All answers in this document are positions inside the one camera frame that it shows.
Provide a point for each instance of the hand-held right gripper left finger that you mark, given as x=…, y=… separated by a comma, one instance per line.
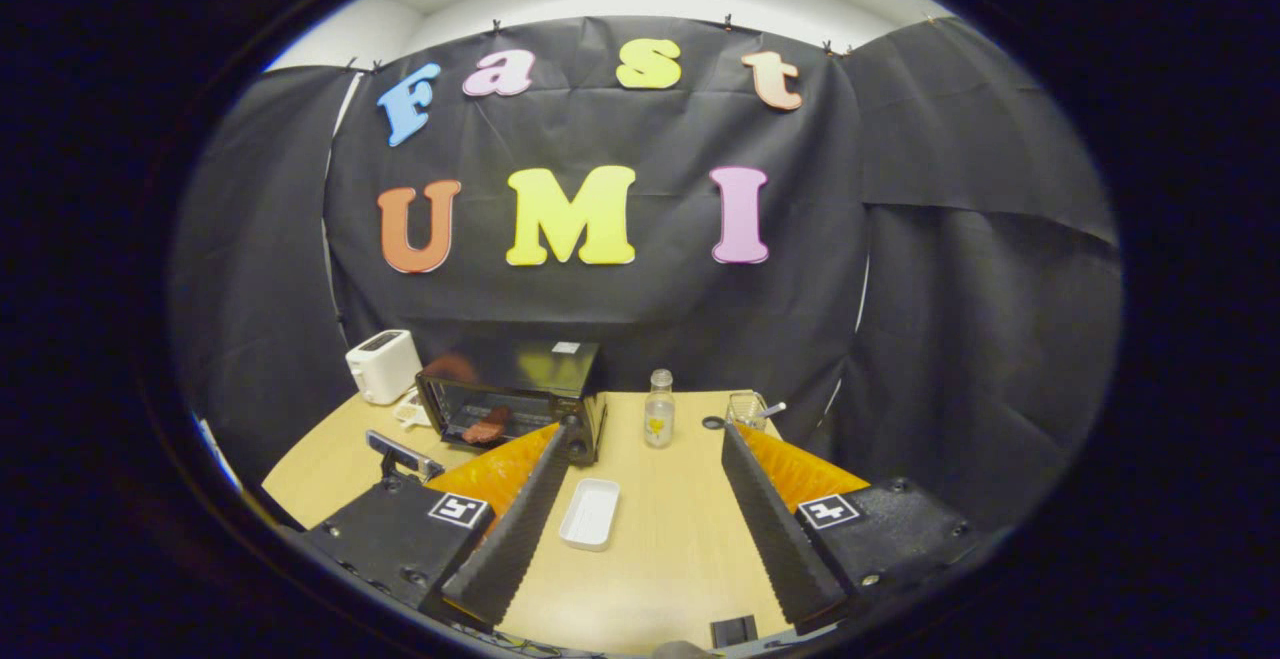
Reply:
x=510, y=539

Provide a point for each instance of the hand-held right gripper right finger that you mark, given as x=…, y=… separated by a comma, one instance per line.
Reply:
x=780, y=539

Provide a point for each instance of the red sausage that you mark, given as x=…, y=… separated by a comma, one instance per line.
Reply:
x=487, y=429

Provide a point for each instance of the black electric oven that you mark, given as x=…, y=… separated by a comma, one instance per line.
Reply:
x=530, y=369

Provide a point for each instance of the white divided snack dish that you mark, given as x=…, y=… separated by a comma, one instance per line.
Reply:
x=410, y=411

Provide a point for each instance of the white rectangular tray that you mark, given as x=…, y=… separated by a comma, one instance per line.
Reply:
x=590, y=514

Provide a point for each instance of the white toaster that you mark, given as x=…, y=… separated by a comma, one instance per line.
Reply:
x=383, y=367

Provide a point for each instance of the clear glass bottle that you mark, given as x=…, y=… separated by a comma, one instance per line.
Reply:
x=658, y=419

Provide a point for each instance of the black backdrop cloth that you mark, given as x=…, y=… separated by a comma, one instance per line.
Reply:
x=950, y=339

